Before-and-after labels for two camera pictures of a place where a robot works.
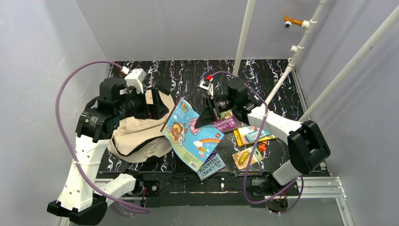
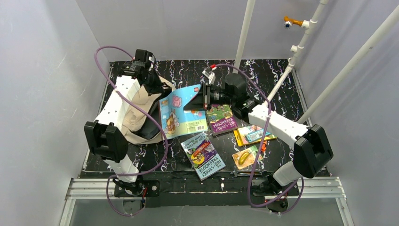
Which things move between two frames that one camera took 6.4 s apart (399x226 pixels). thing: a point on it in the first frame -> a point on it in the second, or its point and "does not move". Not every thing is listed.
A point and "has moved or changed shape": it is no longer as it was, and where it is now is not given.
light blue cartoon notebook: x=192 y=145 has moved or changed shape
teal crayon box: x=248 y=134 does not move
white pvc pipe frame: x=338 y=80 does not move
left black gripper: x=149 y=103 -> x=158 y=86
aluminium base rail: x=329 y=187 does not move
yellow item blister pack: x=242 y=159 does not move
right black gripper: x=212 y=106 -> x=205 y=97
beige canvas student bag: x=136 y=140 has moved or changed shape
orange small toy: x=262 y=146 does not move
